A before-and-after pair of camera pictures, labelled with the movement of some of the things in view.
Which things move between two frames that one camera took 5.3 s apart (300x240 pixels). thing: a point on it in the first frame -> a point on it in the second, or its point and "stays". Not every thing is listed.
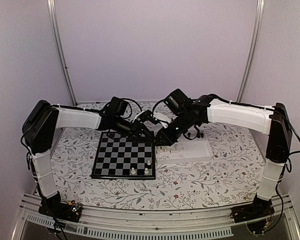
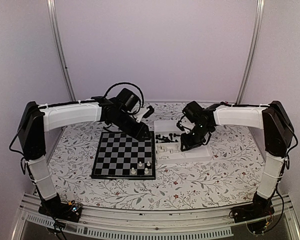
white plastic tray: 196,149 stays
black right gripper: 168,140 -> 188,144
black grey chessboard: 118,158 stays
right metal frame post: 260,13 stays
